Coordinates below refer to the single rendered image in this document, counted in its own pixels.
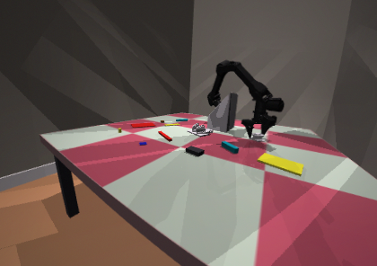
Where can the yellow flat bar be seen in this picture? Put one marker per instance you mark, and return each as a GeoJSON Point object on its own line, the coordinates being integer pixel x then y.
{"type": "Point", "coordinates": [283, 164]}

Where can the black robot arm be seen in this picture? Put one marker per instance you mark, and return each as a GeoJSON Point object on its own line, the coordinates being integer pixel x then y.
{"type": "Point", "coordinates": [257, 91]}

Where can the red flat bar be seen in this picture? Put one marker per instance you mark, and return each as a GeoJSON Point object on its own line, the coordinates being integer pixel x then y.
{"type": "Point", "coordinates": [165, 136]}

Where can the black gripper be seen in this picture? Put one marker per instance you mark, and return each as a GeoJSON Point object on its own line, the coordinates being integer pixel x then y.
{"type": "Point", "coordinates": [248, 124]}

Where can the teal rectangular block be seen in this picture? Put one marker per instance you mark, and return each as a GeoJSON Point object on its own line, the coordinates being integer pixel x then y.
{"type": "Point", "coordinates": [230, 147]}

